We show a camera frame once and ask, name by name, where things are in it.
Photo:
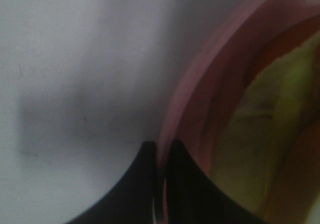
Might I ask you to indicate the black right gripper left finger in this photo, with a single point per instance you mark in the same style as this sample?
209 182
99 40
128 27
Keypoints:
130 201

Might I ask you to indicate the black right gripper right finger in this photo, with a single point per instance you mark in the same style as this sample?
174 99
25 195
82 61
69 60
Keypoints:
191 198

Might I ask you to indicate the pink round plate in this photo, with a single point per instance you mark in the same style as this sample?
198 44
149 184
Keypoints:
237 38

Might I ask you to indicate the sandwich with lettuce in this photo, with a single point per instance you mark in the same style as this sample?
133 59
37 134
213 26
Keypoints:
263 127

